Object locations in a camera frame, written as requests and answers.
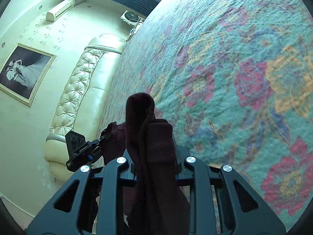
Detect maroon pants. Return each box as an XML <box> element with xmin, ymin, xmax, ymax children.
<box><xmin>100</xmin><ymin>93</ymin><xmax>189</xmax><ymax>234</ymax></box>

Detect cream tufted leather headboard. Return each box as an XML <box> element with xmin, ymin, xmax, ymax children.
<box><xmin>45</xmin><ymin>34</ymin><xmax>126</xmax><ymax>182</ymax></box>

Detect framed wedding photo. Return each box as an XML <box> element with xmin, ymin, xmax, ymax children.
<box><xmin>1</xmin><ymin>43</ymin><xmax>56</xmax><ymax>107</ymax></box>

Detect floral bedspread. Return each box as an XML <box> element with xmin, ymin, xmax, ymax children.
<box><xmin>100</xmin><ymin>0</ymin><xmax>312</xmax><ymax>229</ymax></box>

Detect wall air conditioner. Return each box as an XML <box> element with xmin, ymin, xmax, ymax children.
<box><xmin>46</xmin><ymin>0</ymin><xmax>75</xmax><ymax>22</ymax></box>

